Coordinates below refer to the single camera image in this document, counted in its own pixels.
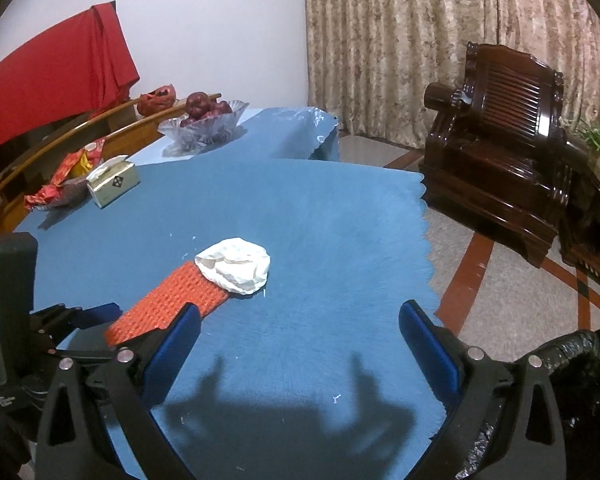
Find beige tissue box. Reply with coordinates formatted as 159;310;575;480
86;155;140;209

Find dark red fruits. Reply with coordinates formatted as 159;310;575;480
180;92;233;127

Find orange foam fruit net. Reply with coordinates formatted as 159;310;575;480
105;261;228;347

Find wooden bench sofa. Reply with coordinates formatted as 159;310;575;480
0;92;224;271

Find blue felt table cloth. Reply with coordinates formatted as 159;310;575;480
22;158;444;479

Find beige patterned curtain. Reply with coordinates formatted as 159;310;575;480
306;0;600;148

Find crumpled white tissue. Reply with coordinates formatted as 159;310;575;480
194;237;271;296

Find black trash bag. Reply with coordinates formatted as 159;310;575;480
450;327;600;480

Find red snack packet plate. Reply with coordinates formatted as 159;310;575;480
23;138;106;211

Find red pumpkin ornament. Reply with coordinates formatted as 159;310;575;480
136;84;176;117

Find dark wooden armchair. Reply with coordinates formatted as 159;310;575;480
420;42;585;266

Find red cloth drape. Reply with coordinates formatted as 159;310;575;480
0;2;140;145

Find glass fruit bowl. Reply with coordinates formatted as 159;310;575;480
158;100;248;156

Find dark wooden side table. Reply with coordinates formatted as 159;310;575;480
559;156;600;285

